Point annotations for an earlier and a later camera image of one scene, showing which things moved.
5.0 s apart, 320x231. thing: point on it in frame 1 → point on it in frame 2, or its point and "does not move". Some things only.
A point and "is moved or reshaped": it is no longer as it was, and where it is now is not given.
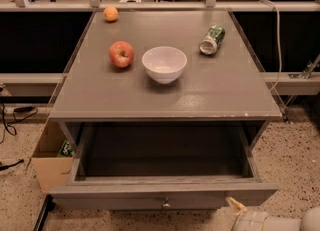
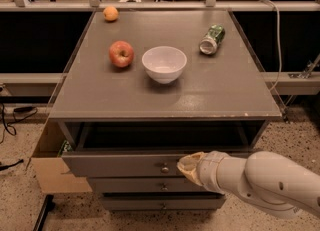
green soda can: x=208 y=45 does not move
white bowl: x=164 y=64 does not move
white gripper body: x=248 y=222 → x=207 y=169
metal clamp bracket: x=307 y=70 does not move
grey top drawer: x=175 y=165 is moved or reshaped
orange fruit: x=110 y=13 does not move
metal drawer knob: x=167 y=204 → x=165 y=169
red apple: x=121 y=54 does not move
